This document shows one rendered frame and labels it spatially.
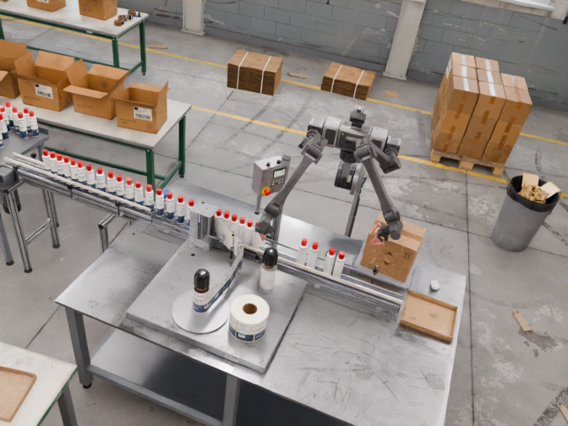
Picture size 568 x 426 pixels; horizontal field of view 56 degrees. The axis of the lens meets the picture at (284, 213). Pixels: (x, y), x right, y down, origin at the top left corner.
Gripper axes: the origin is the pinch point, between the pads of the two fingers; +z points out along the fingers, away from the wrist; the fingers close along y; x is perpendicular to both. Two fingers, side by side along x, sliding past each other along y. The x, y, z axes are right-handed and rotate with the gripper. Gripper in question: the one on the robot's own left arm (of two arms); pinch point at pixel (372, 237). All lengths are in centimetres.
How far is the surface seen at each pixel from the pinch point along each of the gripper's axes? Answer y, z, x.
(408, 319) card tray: 23, 6, 46
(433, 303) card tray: 5, -2, 56
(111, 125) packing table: -111, 173, -147
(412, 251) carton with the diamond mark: -5.3, -10.1, 23.6
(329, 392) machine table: 85, 29, 17
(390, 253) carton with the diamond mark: -7.6, 2.4, 19.6
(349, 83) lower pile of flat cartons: -428, 116, 25
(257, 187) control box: 0, 32, -65
